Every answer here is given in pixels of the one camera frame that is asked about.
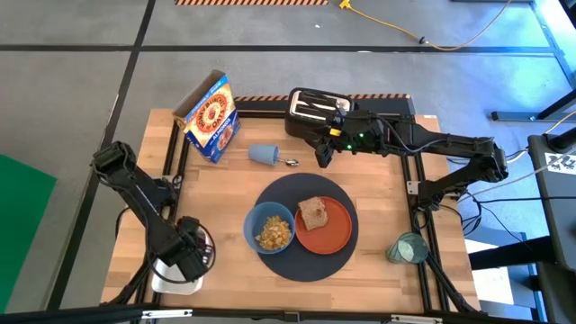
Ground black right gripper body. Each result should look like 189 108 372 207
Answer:
330 112 386 157

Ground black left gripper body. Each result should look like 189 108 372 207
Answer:
161 215 216 283

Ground black chrome toaster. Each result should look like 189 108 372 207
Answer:
283 87 356 152

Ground brown bread slice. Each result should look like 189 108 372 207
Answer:
297 196 329 231

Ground small blue plastic cup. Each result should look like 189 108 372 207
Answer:
247 143 280 167

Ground honey oats cereal box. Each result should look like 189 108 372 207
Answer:
172 69 242 164

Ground round dark woven placemat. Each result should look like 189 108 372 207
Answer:
251 173 360 284

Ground white rectangular tray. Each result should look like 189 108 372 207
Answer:
151 258 204 296

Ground blue bowl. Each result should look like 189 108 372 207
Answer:
243 201 297 256

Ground orange plate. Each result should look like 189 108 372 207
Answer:
294 196 354 256

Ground cereal flakes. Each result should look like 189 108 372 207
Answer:
255 215 293 252

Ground green glass tumbler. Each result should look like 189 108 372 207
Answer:
385 231 430 266

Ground black rig crossbeam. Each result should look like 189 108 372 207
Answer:
0 304 576 324

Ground orange black floor hazard tape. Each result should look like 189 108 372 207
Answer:
174 0 329 6

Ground green floor mat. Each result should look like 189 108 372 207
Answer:
0 154 58 314

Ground white fiducial tag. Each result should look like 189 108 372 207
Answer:
544 151 576 176

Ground black cart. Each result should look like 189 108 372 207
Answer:
526 132 576 324

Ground black metal table frame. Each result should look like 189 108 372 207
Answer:
114 96 485 316

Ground silver metal bracket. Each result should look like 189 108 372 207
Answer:
390 314 445 324
141 309 194 320

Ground yellow floor cable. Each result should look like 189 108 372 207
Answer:
339 0 514 51

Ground blue metal table frame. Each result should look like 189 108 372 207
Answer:
490 0 576 122

